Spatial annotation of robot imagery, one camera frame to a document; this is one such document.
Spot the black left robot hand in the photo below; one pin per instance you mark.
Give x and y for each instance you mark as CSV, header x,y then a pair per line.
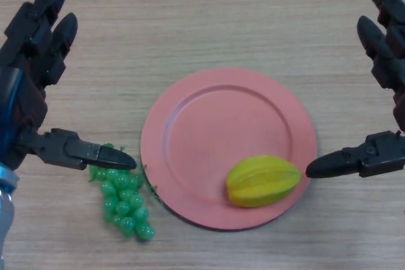
x,y
25,86

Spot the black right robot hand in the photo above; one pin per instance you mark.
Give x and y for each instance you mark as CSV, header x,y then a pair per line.
x,y
392,61

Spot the pink round plate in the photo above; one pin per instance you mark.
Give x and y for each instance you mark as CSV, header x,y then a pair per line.
x,y
215,124

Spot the yellow starfruit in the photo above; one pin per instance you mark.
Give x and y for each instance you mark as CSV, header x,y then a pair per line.
x,y
262,181

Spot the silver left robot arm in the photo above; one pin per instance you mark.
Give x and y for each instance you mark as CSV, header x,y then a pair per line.
x,y
4,213

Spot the green plastic grape bunch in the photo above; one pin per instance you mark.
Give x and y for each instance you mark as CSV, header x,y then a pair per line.
x,y
121,208

